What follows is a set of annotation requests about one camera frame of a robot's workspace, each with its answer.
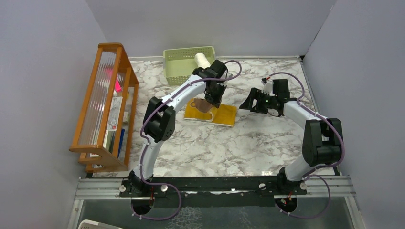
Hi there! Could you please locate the purple cable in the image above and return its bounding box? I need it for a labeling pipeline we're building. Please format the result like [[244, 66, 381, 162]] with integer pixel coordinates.
[[130, 60, 243, 221], [261, 72, 345, 219]]

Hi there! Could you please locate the light green plastic basket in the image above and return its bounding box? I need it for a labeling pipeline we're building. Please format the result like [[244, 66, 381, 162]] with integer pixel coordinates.
[[163, 46, 215, 86]]

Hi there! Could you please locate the wooden rack with clear panel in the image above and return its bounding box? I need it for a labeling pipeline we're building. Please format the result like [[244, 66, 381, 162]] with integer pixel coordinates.
[[69, 42, 139, 173]]

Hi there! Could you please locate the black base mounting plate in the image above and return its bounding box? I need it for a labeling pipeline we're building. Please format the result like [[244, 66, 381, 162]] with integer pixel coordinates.
[[119, 176, 307, 208]]

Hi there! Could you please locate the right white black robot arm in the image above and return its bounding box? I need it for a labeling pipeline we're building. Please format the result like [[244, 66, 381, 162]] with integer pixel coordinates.
[[239, 78, 343, 194]]

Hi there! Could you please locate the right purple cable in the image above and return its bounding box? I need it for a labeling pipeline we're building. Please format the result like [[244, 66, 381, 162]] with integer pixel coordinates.
[[261, 72, 345, 219]]

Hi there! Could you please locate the pink object in rack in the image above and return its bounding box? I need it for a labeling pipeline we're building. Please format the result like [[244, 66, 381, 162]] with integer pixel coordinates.
[[107, 69, 122, 93]]

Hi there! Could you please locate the white basket corner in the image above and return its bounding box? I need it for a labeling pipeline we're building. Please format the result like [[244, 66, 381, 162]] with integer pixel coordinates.
[[78, 219, 122, 229]]

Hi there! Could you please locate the aluminium frame rail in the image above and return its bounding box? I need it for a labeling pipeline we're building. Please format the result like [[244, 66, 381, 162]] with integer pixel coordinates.
[[67, 175, 364, 229]]

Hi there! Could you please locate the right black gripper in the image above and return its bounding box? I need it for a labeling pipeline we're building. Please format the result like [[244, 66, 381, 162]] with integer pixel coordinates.
[[240, 87, 277, 114]]

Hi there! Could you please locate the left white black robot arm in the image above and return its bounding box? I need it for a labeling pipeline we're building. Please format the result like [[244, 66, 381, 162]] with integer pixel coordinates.
[[129, 60, 228, 196]]

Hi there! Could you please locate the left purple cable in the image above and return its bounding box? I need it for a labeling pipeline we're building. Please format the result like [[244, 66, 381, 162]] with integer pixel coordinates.
[[130, 60, 243, 221]]

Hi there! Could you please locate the yellow towel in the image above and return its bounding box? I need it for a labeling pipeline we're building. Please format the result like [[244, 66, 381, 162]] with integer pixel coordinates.
[[184, 98, 237, 127]]

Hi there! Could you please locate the white cream towel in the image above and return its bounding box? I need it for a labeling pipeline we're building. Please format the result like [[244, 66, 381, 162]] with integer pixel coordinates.
[[194, 53, 211, 69]]

